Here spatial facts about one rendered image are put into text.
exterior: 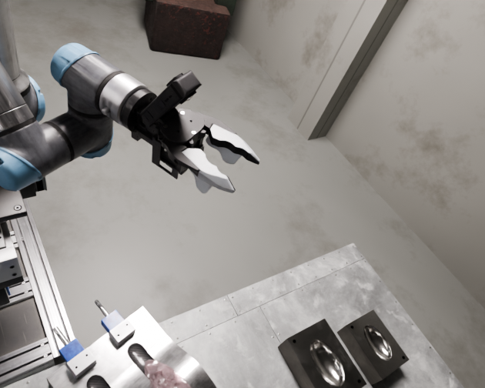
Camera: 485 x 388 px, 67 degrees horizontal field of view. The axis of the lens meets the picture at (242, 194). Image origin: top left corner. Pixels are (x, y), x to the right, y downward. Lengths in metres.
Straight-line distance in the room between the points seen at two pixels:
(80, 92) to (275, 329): 0.85
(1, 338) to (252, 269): 1.24
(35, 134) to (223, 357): 0.75
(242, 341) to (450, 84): 2.17
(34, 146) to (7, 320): 1.21
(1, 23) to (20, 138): 0.27
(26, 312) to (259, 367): 1.02
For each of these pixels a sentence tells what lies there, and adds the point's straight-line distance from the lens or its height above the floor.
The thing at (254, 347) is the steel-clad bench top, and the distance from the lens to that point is 1.14.
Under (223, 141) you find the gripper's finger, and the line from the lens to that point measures 0.56.
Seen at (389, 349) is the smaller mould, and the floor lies 0.86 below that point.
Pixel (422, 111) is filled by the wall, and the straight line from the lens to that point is 2.88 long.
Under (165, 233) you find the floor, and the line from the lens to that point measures 2.20.
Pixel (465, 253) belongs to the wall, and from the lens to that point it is 2.99.
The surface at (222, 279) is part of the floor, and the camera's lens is 2.12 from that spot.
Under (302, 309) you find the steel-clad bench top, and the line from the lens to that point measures 1.24.
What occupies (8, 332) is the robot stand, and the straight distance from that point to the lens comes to 1.75.
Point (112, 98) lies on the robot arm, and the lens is 0.60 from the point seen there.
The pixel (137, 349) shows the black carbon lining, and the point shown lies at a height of 0.85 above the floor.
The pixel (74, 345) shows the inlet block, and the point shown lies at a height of 0.87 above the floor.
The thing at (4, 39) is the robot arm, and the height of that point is 1.38.
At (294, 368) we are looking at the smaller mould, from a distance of 1.13.
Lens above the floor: 1.82
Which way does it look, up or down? 46 degrees down
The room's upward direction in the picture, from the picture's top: 25 degrees clockwise
